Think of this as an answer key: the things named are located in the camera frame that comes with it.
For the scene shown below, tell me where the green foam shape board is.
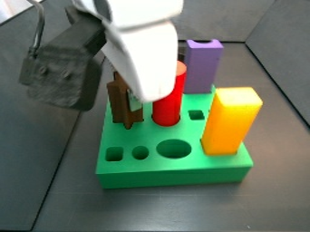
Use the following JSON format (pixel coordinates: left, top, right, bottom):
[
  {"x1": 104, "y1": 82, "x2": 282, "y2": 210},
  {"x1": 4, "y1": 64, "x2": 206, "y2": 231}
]
[{"x1": 96, "y1": 92, "x2": 253, "y2": 189}]

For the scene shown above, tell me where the red cylinder block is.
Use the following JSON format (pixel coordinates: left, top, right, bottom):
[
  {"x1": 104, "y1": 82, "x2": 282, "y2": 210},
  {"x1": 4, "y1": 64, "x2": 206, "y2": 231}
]
[{"x1": 151, "y1": 61, "x2": 187, "y2": 127}]

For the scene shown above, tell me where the purple arch block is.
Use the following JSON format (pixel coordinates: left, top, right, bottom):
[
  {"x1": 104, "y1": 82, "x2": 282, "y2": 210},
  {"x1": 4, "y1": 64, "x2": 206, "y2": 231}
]
[{"x1": 184, "y1": 39, "x2": 224, "y2": 94}]

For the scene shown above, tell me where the grey camera cable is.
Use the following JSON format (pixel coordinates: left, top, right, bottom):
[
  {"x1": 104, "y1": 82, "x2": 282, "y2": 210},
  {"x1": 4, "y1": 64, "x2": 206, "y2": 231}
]
[{"x1": 25, "y1": 0, "x2": 45, "y2": 60}]

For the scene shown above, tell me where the yellow rectangular block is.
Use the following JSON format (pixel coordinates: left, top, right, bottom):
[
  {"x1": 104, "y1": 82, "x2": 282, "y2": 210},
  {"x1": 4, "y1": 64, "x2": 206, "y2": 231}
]
[{"x1": 200, "y1": 87, "x2": 263, "y2": 156}]

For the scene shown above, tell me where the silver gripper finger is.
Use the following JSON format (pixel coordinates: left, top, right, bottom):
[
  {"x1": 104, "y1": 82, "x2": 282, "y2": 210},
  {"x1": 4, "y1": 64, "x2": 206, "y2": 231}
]
[{"x1": 127, "y1": 90, "x2": 143, "y2": 111}]

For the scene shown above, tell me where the brown star-shaped block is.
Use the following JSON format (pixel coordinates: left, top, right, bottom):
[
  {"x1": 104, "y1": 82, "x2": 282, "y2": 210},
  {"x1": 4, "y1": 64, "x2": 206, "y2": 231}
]
[{"x1": 107, "y1": 72, "x2": 143, "y2": 130}]

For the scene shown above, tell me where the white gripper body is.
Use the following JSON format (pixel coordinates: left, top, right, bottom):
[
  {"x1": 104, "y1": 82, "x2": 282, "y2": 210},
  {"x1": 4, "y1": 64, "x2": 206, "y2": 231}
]
[{"x1": 71, "y1": 0, "x2": 184, "y2": 102}]

